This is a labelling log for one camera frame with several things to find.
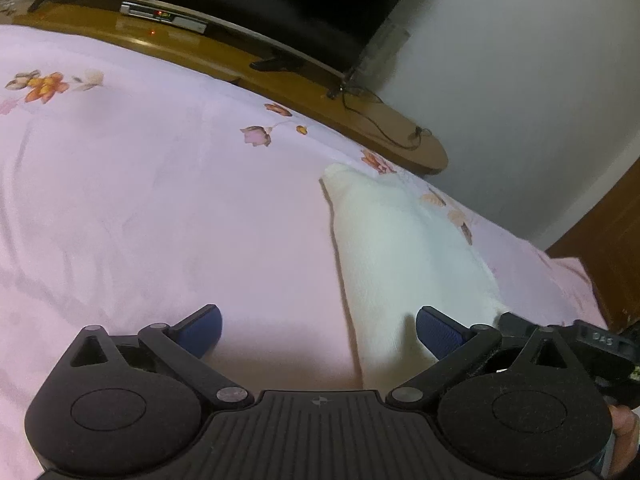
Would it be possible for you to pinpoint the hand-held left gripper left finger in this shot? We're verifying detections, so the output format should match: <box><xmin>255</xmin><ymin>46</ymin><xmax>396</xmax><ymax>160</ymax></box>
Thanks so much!
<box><xmin>46</xmin><ymin>303</ymin><xmax>255</xmax><ymax>407</ymax></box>

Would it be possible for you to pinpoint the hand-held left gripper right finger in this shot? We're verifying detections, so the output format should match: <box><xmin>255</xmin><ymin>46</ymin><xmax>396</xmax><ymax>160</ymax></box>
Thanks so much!
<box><xmin>386</xmin><ymin>306</ymin><xmax>593</xmax><ymax>407</ymax></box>

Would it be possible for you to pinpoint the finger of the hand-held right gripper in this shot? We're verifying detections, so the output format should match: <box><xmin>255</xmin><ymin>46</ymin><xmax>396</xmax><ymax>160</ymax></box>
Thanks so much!
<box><xmin>499</xmin><ymin>311</ymin><xmax>541</xmax><ymax>337</ymax></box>

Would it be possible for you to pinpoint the white towel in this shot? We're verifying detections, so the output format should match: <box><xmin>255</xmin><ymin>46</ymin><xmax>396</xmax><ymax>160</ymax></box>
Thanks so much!
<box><xmin>319</xmin><ymin>162</ymin><xmax>509</xmax><ymax>391</ymax></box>

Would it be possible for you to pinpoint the person's right hand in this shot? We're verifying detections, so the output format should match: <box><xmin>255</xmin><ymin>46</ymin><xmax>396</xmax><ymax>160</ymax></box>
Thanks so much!
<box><xmin>609</xmin><ymin>404</ymin><xmax>640</xmax><ymax>462</ymax></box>

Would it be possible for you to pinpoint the brown wooden door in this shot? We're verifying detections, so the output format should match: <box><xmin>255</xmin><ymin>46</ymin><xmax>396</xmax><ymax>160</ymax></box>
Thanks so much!
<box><xmin>544</xmin><ymin>156</ymin><xmax>640</xmax><ymax>334</ymax></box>

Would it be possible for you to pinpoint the floral pink bedsheet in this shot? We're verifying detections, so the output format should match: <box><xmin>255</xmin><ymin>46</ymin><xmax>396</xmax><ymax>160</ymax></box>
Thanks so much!
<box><xmin>0</xmin><ymin>25</ymin><xmax>609</xmax><ymax>463</ymax></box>

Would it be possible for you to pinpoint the wooden television cabinet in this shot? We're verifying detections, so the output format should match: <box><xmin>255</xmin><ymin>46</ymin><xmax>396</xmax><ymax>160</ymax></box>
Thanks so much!
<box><xmin>0</xmin><ymin>0</ymin><xmax>450</xmax><ymax>176</ymax></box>

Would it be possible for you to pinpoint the silver set-top box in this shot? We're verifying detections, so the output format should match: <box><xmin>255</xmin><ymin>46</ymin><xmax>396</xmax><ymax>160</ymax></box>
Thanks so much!
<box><xmin>119</xmin><ymin>1</ymin><xmax>209</xmax><ymax>34</ymax></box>

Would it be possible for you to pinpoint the black flat-screen television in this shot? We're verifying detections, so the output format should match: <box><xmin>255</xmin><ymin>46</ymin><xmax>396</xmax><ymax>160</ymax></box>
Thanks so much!
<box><xmin>19</xmin><ymin>0</ymin><xmax>434</xmax><ymax>82</ymax></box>

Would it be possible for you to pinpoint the black cable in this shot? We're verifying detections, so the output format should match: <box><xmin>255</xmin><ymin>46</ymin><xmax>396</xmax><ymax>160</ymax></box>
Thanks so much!
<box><xmin>326</xmin><ymin>79</ymin><xmax>434</xmax><ymax>151</ymax></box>

